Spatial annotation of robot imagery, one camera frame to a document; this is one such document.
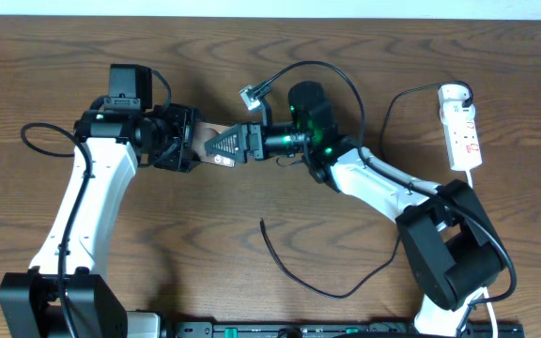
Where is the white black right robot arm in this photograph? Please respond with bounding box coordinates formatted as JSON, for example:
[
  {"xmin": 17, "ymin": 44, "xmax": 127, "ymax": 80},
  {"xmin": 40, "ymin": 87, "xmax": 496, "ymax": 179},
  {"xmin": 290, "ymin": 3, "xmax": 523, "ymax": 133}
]
[{"xmin": 205, "ymin": 81, "xmax": 513, "ymax": 337}]

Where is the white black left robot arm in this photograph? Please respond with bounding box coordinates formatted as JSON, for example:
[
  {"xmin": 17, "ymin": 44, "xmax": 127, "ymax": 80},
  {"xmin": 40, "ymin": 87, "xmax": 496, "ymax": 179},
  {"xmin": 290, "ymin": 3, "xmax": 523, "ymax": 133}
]
[{"xmin": 0, "ymin": 96, "xmax": 202, "ymax": 337}]

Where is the white charger adapter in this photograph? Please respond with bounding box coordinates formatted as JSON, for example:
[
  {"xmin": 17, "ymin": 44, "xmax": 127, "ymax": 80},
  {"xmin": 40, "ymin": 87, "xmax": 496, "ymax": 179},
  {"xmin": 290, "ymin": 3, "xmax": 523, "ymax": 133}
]
[{"xmin": 438, "ymin": 82, "xmax": 473, "ymax": 108}]

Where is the white power strip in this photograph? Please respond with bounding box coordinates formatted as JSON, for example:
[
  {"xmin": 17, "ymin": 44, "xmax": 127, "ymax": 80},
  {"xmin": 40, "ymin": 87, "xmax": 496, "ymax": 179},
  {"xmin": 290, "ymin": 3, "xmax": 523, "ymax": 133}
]
[{"xmin": 440, "ymin": 100, "xmax": 483, "ymax": 172}]

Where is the black charging cable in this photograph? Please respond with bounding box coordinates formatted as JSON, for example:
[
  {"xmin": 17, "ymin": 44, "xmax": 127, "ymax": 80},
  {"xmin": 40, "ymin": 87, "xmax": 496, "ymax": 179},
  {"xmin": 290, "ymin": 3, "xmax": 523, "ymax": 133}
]
[{"xmin": 258, "ymin": 80, "xmax": 474, "ymax": 300}]

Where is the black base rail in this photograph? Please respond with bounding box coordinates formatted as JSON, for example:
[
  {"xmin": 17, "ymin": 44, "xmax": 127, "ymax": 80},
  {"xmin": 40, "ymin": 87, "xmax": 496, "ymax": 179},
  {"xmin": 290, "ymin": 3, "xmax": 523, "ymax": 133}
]
[{"xmin": 165, "ymin": 318, "xmax": 526, "ymax": 338}]

